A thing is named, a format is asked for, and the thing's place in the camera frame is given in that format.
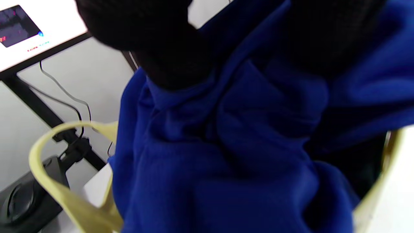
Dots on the person's left hand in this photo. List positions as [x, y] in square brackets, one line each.
[155, 38]

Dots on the blue t-shirt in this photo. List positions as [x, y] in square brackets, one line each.
[226, 145]

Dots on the yellow laundry basket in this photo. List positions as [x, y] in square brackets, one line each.
[42, 168]

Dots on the dark flat tablet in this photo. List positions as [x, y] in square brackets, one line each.
[16, 27]

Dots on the black floor device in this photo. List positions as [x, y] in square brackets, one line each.
[26, 204]

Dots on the black table frame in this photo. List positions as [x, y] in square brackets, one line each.
[32, 100]

